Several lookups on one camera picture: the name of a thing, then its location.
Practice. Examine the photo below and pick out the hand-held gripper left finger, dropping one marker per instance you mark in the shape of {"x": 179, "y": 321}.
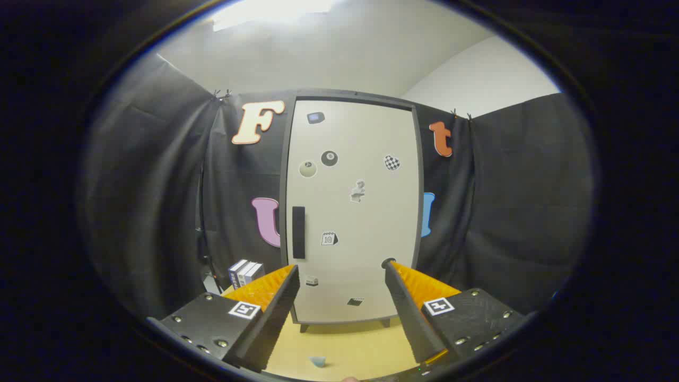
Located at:
{"x": 276, "y": 323}

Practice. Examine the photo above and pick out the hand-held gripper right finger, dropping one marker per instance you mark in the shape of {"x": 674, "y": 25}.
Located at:
{"x": 411, "y": 318}

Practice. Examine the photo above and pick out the white blue tube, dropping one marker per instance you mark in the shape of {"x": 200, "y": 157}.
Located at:
{"x": 318, "y": 362}

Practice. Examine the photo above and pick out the white book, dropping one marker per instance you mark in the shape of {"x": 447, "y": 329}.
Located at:
{"x": 245, "y": 271}

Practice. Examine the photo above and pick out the blue book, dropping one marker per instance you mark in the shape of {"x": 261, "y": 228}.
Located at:
{"x": 234, "y": 273}

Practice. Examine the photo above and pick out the black backdrop stand pole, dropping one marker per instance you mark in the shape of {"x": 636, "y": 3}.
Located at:
{"x": 202, "y": 212}

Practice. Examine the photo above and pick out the grey cabinet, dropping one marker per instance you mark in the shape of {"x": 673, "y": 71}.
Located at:
{"x": 284, "y": 159}

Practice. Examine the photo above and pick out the black backdrop cloth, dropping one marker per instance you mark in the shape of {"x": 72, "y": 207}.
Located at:
{"x": 530, "y": 201}

